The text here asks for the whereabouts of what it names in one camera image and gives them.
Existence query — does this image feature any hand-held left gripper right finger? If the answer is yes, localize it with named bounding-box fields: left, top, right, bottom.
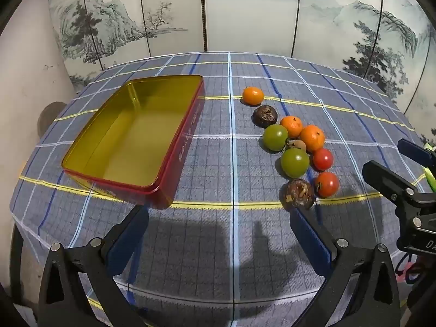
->
left=289, top=207, right=401, bottom=327

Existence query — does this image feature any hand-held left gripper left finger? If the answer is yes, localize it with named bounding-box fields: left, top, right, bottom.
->
left=38, top=204, right=150, bottom=327

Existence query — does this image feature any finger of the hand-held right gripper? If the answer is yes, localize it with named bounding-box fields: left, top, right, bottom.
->
left=362, top=161, right=419, bottom=209
left=397, top=138, right=436, bottom=167

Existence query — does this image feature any brown wrinkled passion fruit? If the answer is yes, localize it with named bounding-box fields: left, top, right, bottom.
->
left=285, top=179, right=315, bottom=210
left=252, top=105, right=277, bottom=129

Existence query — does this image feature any red tomato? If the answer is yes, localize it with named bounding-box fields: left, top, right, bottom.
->
left=315, top=172, right=340, bottom=198
left=312, top=148, right=334, bottom=171

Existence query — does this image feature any orange tangerine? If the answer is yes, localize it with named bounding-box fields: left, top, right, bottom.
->
left=300, top=125, right=326, bottom=153
left=280, top=116, right=304, bottom=139
left=241, top=87, right=265, bottom=106

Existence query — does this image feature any green round fruit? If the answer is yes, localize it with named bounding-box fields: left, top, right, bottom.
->
left=281, top=148, right=310, bottom=179
left=262, top=124, right=289, bottom=152

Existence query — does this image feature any red and gold tin box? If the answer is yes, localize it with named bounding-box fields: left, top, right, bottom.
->
left=61, top=74, right=205, bottom=209

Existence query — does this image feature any green plastic object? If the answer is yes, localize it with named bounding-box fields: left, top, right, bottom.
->
left=422, top=143, right=436, bottom=192

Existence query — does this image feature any blue plaid tablecloth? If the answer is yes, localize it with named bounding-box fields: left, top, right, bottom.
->
left=10, top=52, right=430, bottom=327

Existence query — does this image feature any painted folding screen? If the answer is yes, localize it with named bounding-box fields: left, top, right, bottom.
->
left=48, top=0, right=436, bottom=137

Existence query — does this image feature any pink cord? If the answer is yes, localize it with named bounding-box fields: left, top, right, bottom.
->
left=396, top=252, right=423, bottom=284

